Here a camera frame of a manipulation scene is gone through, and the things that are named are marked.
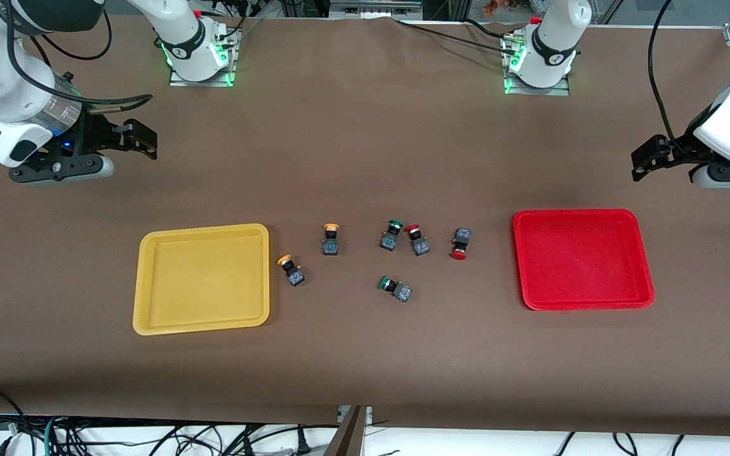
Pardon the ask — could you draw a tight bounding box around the red push button switch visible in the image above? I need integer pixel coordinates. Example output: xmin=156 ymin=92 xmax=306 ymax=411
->
xmin=404 ymin=224 xmax=431 ymax=257
xmin=449 ymin=227 xmax=473 ymax=262

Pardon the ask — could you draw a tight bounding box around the red plastic tray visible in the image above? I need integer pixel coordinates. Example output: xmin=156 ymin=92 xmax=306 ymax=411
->
xmin=512 ymin=208 xmax=656 ymax=312

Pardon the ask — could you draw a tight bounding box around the yellow plastic tray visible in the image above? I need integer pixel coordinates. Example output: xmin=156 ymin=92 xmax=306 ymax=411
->
xmin=132 ymin=223 xmax=271 ymax=336

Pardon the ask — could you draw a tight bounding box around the brown table cover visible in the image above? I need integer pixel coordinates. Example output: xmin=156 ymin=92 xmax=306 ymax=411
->
xmin=0 ymin=14 xmax=730 ymax=438

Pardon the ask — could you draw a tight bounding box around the grey table support beam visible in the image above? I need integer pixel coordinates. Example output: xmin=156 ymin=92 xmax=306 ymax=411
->
xmin=323 ymin=405 xmax=369 ymax=456

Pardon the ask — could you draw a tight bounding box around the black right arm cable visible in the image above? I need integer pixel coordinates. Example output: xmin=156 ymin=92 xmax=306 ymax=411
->
xmin=4 ymin=0 xmax=154 ymax=110

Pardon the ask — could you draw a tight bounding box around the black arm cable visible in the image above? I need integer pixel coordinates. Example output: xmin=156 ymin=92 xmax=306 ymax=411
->
xmin=4 ymin=0 xmax=154 ymax=110
xmin=648 ymin=0 xmax=695 ymax=156

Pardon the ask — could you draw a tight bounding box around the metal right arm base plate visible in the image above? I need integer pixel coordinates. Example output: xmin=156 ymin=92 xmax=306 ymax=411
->
xmin=168 ymin=25 xmax=243 ymax=88

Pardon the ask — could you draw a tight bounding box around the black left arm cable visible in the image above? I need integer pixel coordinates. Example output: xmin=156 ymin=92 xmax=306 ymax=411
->
xmin=648 ymin=0 xmax=695 ymax=156

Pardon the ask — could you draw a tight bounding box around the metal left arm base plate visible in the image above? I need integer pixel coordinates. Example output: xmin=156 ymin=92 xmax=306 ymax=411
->
xmin=501 ymin=32 xmax=572 ymax=97

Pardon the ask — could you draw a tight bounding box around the black cable on table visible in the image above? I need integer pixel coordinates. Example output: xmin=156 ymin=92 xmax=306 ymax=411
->
xmin=395 ymin=18 xmax=521 ymax=54

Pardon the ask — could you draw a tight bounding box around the green push button switch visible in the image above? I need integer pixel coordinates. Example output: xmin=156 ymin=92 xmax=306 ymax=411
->
xmin=378 ymin=275 xmax=414 ymax=303
xmin=378 ymin=219 xmax=404 ymax=253

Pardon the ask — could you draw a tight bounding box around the aluminium frame profile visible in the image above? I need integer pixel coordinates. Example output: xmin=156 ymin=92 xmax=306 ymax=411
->
xmin=330 ymin=0 xmax=424 ymax=20

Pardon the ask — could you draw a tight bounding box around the green floor cable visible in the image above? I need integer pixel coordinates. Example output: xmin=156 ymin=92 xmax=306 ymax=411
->
xmin=43 ymin=415 xmax=65 ymax=456

